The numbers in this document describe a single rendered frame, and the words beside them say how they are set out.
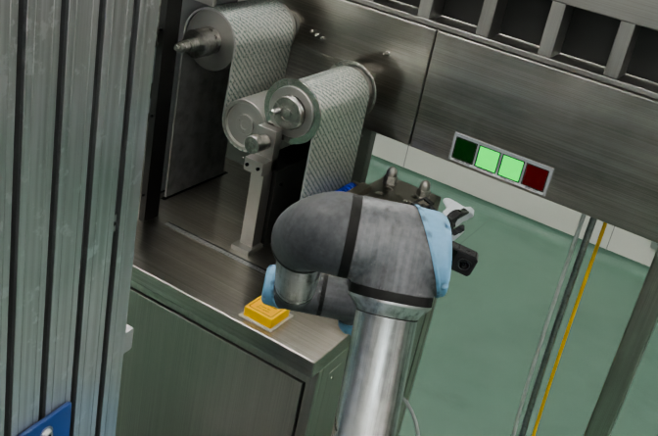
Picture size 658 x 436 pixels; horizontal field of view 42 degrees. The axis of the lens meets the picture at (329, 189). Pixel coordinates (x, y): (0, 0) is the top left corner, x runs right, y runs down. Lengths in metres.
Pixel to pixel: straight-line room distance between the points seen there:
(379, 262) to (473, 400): 2.19
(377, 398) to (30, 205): 0.57
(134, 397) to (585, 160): 1.18
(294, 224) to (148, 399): 1.03
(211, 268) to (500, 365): 1.82
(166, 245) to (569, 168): 0.93
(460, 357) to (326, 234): 2.40
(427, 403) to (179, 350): 1.42
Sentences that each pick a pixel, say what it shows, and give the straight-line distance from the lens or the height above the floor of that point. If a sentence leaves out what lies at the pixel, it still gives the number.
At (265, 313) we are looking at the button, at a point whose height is 0.92.
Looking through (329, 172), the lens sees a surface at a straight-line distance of 2.04.
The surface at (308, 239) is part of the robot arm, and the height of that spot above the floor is 1.37.
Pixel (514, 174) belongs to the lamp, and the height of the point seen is 1.17.
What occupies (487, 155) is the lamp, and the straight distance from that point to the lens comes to 2.08.
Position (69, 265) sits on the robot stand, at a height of 1.45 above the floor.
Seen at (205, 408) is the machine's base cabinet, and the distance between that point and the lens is 2.01.
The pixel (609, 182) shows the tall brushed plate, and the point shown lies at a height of 1.23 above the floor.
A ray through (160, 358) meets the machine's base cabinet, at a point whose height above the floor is 0.68.
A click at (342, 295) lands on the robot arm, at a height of 1.11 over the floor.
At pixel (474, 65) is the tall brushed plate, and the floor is 1.39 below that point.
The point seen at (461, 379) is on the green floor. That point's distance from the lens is 3.38.
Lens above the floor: 1.91
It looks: 25 degrees down
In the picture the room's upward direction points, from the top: 12 degrees clockwise
